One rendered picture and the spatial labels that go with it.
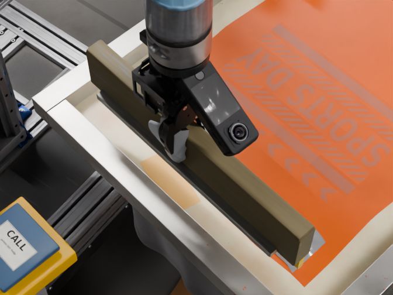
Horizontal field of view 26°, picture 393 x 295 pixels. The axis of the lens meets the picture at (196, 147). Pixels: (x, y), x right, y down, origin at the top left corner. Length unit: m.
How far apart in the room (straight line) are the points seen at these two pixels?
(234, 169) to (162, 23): 0.25
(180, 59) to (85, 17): 1.83
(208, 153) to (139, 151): 0.24
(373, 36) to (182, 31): 0.61
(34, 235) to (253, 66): 0.45
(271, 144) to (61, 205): 0.92
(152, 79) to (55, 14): 1.76
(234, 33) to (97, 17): 1.35
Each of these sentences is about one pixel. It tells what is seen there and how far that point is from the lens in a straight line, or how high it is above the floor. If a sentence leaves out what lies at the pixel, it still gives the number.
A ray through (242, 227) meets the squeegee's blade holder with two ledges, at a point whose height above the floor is 1.07.
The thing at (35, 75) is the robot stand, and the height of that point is 0.21.
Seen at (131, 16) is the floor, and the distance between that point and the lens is 2.76.
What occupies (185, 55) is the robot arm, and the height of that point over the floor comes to 1.32.
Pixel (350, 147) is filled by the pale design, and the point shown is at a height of 0.96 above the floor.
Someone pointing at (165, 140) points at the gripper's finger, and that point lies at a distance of 1.06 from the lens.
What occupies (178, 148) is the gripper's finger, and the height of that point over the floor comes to 1.13.
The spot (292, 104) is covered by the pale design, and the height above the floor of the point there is 0.96.
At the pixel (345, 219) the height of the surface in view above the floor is 0.96.
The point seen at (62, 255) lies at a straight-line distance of 1.24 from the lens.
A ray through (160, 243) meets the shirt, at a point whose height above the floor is 0.57.
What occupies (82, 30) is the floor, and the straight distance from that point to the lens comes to 2.74.
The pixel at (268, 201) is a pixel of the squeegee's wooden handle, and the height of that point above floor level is 1.14.
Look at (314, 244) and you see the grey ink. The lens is 1.24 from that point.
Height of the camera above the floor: 2.06
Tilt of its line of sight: 57 degrees down
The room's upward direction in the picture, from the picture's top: straight up
